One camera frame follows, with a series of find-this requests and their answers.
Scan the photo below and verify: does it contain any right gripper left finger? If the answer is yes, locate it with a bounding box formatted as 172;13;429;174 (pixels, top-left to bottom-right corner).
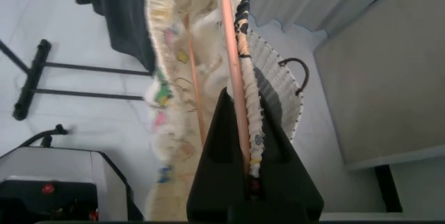
186;88;250;222

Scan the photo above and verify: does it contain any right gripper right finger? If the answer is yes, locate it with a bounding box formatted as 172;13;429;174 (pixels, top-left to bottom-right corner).
259;95;324;222

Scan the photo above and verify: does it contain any cream printed garment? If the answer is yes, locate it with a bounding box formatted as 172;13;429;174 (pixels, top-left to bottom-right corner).
144;0;267;222

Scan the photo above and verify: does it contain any pink clothes hanger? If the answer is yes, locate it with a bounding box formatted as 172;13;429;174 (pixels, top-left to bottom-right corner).
183;0;252;176

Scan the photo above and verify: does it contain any dark grey long-sleeved shirt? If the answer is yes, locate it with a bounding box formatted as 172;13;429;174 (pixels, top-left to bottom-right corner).
69;0;157;74

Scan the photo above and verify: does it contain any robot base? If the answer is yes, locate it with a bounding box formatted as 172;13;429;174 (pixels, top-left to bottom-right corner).
0;146;145;222

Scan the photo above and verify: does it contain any white laundry basket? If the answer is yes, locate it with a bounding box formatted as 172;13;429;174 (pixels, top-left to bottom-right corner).
246;29;310;143

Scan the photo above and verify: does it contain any black clothes rack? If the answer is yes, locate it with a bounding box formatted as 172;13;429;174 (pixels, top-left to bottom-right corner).
0;38;154;121

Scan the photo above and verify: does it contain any black cable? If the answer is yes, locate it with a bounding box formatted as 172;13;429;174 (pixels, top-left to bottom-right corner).
19;124;70;148

